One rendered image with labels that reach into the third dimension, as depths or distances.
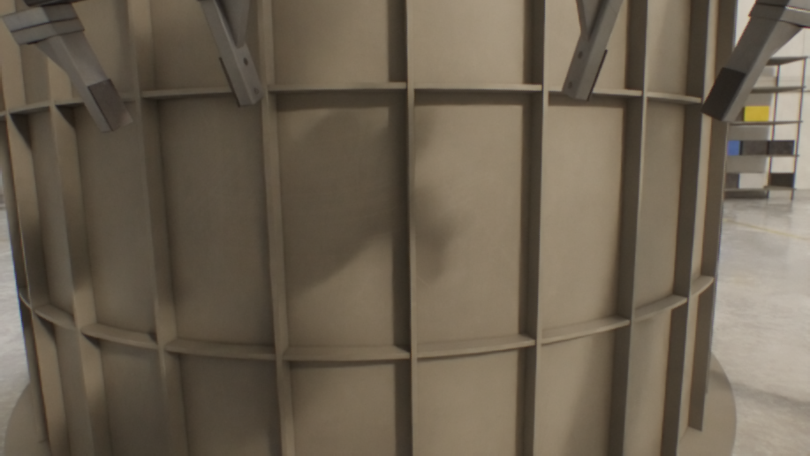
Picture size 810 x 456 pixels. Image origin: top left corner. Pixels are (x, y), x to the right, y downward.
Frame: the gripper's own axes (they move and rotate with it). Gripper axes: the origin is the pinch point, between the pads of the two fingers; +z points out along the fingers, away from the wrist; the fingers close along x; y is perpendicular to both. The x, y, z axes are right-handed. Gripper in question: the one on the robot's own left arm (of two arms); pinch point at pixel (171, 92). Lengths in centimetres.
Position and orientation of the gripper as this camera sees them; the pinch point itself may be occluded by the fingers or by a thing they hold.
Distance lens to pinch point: 40.5
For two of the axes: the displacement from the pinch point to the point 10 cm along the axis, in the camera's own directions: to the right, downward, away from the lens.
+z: 1.9, 8.6, 4.8
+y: 0.8, -5.0, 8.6
